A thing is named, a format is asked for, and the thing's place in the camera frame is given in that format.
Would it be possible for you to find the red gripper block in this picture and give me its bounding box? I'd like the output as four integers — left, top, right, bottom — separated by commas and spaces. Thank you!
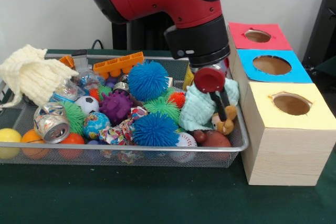
194, 58, 232, 122

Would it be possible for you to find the small toy soccer ball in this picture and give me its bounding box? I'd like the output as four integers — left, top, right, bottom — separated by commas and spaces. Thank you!
75, 95, 100, 116

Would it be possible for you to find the blue spiky ball with eyes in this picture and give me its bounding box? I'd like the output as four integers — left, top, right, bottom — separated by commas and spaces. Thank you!
133, 112, 181, 147

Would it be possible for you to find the brown toy football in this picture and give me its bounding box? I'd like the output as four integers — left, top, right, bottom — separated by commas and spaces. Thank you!
202, 131, 232, 148

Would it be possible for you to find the yellow toy cheese wedge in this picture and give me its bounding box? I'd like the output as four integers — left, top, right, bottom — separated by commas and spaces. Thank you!
183, 65, 195, 91

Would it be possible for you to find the black flat monitor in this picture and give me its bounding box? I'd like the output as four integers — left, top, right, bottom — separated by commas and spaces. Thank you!
301, 0, 336, 65

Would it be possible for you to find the wooden box with three holes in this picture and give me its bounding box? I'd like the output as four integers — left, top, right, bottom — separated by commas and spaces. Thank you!
226, 22, 336, 187

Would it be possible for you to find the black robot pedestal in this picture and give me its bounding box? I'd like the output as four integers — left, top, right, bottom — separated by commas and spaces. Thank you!
111, 13, 175, 51

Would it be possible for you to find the plain green spiky ball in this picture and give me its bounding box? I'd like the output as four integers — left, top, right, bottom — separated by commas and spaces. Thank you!
59, 101, 87, 137

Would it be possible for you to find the blue globe ball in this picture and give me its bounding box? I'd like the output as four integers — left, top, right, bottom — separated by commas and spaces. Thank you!
83, 112, 111, 140

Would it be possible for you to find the dark green side table cloth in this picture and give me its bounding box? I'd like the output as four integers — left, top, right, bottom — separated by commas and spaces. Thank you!
314, 56, 336, 78

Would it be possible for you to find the purple spiky ball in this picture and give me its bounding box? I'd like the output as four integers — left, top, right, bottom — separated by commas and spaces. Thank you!
99, 90, 133, 125

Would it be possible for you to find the mint green muslin cloth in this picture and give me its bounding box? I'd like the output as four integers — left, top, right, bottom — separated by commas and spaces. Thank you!
180, 78, 240, 132

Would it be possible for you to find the plain blue spiky ball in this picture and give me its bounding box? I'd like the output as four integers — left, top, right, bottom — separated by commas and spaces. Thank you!
128, 60, 170, 101

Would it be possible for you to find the wire mesh bin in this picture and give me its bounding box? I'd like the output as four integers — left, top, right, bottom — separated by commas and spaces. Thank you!
0, 54, 249, 168

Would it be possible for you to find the orange toy basketball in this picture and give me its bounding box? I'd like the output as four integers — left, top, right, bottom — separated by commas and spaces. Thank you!
20, 129, 51, 159

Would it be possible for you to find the brown plush monkey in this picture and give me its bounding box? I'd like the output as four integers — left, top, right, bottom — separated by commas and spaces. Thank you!
211, 105, 238, 134

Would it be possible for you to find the multicolour patterned cloth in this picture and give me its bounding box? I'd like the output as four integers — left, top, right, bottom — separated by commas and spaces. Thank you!
99, 105, 149, 146

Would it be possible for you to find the white toy baseball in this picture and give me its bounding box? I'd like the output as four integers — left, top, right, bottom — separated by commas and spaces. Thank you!
178, 132, 198, 147

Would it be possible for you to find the orange red smooth ball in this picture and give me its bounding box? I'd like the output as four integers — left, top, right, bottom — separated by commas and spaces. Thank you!
59, 132, 86, 159

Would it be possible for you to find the yellow smooth ball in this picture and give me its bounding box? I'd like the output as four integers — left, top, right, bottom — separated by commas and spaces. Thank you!
0, 128, 22, 159

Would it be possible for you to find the cream muslin cloth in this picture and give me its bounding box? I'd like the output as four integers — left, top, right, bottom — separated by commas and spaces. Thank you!
0, 44, 79, 109

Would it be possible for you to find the black cable loop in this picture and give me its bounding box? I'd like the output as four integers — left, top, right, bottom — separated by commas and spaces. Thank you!
90, 39, 106, 50

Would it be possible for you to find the green spiky toy with eyes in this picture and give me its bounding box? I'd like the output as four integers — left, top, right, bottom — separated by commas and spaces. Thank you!
143, 95, 183, 117

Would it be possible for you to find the crushed silver drink can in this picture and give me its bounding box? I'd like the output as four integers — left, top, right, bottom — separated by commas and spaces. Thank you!
33, 102, 71, 144

